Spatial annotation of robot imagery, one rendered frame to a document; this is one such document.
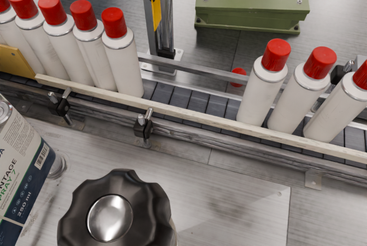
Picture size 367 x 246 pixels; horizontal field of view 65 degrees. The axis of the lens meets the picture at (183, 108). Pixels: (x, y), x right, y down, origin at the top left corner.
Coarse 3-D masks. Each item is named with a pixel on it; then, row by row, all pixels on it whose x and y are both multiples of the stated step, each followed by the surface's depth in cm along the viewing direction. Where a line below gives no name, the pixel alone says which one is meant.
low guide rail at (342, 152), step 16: (48, 80) 57; (64, 80) 57; (96, 96) 57; (112, 96) 55; (128, 96) 55; (160, 112) 55; (176, 112) 53; (192, 112) 53; (224, 128) 53; (240, 128) 52; (256, 128) 52; (288, 144) 52; (304, 144) 50; (320, 144) 50; (352, 160) 51
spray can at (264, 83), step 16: (272, 48) 39; (288, 48) 39; (256, 64) 43; (272, 64) 40; (256, 80) 43; (272, 80) 41; (256, 96) 45; (272, 96) 45; (240, 112) 53; (256, 112) 49
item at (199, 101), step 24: (0, 72) 62; (72, 96) 59; (144, 96) 59; (168, 96) 59; (192, 96) 59; (216, 96) 59; (168, 120) 57; (264, 120) 56; (264, 144) 54; (336, 144) 54; (360, 144) 54; (360, 168) 53
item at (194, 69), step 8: (144, 56) 54; (152, 56) 54; (160, 64) 54; (168, 64) 54; (176, 64) 53; (184, 64) 53; (192, 64) 53; (192, 72) 53; (200, 72) 53; (208, 72) 52; (216, 72) 52; (224, 72) 52; (224, 80) 53; (232, 80) 52; (240, 80) 52; (280, 88) 51; (320, 96) 50
